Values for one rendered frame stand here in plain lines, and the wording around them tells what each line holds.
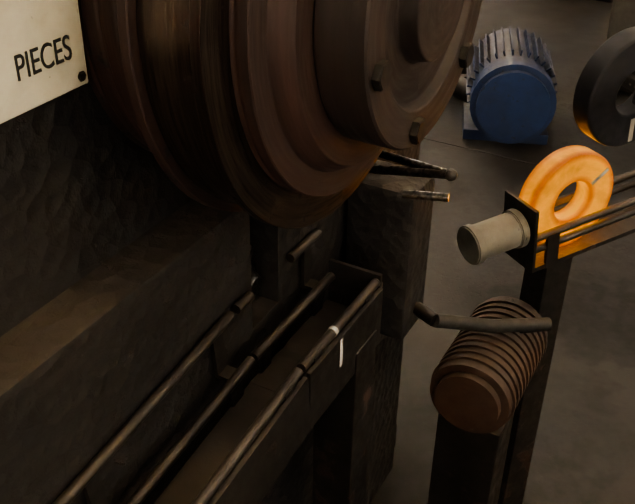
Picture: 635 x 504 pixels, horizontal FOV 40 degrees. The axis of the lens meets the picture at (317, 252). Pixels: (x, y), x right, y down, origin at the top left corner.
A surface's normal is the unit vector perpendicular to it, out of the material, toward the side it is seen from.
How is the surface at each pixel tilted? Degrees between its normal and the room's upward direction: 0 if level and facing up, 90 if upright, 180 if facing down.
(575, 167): 90
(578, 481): 0
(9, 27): 90
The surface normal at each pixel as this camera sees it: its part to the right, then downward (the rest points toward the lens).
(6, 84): 0.88, 0.26
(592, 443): 0.01, -0.84
